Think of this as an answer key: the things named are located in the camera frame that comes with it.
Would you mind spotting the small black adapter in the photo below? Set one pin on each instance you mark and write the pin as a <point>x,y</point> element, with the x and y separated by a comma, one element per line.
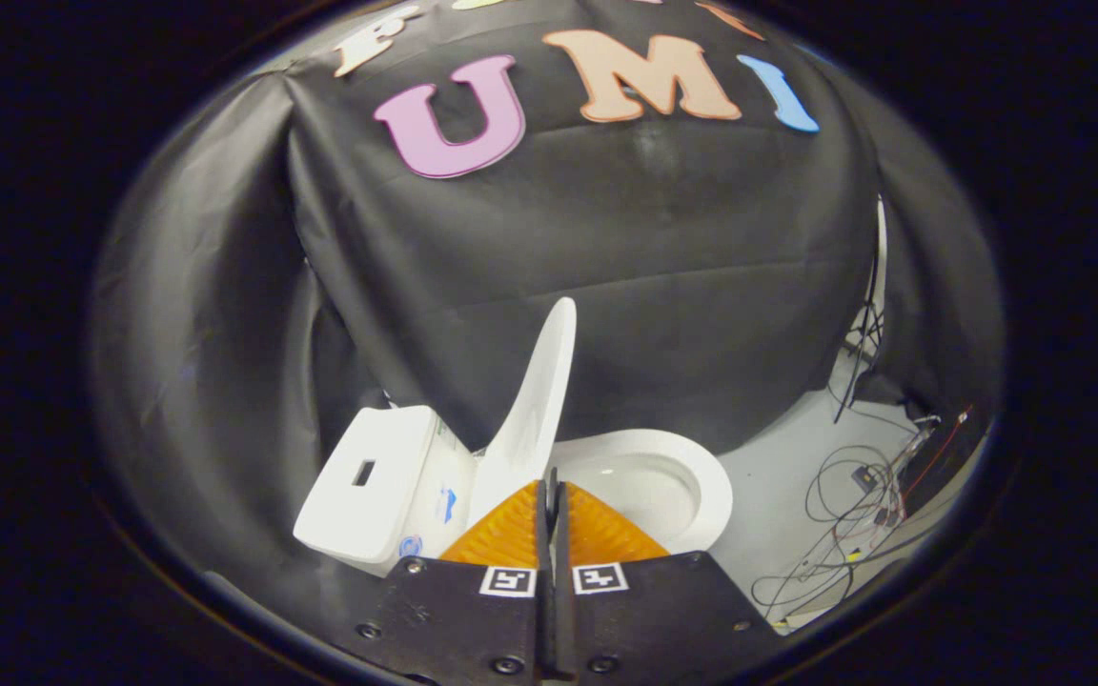
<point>864,477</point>

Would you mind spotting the white toilet lid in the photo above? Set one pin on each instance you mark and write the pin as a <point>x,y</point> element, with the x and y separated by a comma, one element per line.
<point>535,410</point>

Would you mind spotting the black tripod stand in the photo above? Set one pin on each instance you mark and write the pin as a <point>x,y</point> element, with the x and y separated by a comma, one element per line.
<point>868,314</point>

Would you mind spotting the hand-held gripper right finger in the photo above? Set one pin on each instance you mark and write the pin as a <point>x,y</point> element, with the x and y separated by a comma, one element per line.
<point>663,619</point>

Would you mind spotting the white toilet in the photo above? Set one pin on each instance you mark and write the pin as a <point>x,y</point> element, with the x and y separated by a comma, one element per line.
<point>387,448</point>

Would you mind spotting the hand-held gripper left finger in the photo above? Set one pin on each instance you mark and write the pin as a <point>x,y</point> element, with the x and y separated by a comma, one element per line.
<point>458,619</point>

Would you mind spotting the black backdrop cloth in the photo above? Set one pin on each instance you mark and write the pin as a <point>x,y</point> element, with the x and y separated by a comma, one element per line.
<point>654,238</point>

